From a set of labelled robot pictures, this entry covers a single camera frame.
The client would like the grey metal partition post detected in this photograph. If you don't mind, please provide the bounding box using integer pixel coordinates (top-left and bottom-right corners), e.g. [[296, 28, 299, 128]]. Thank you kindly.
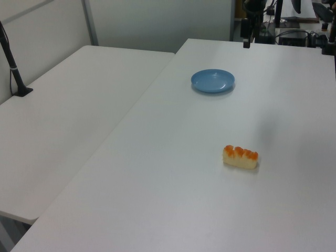
[[82, 0, 99, 47]]

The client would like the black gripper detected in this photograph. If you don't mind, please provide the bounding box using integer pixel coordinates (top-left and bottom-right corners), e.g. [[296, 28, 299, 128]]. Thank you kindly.
[[240, 18, 255, 49]]

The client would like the black upright pole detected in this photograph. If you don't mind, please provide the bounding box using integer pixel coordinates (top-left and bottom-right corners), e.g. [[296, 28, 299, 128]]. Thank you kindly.
[[274, 0, 284, 28]]

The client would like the orange glazed bread loaf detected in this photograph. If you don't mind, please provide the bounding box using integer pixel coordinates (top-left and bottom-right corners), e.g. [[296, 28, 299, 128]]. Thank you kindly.
[[222, 144, 259, 170]]

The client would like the blue round plate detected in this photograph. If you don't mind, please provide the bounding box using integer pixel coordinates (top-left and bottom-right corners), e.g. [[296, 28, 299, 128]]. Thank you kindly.
[[191, 69, 236, 94]]

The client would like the black electronics box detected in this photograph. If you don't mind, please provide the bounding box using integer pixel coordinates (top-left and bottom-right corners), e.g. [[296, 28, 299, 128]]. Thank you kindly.
[[277, 29, 310, 47]]

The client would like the black table clamp mount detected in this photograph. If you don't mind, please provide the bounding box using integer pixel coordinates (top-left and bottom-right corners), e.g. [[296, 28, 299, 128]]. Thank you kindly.
[[320, 34, 336, 56]]

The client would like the white side table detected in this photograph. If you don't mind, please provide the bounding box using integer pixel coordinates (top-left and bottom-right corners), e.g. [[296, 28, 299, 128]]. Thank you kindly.
[[0, 45, 176, 225]]

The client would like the black camera stand pole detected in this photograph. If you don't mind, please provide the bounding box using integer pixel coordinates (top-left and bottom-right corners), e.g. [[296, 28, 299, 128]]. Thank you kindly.
[[0, 20, 34, 98]]

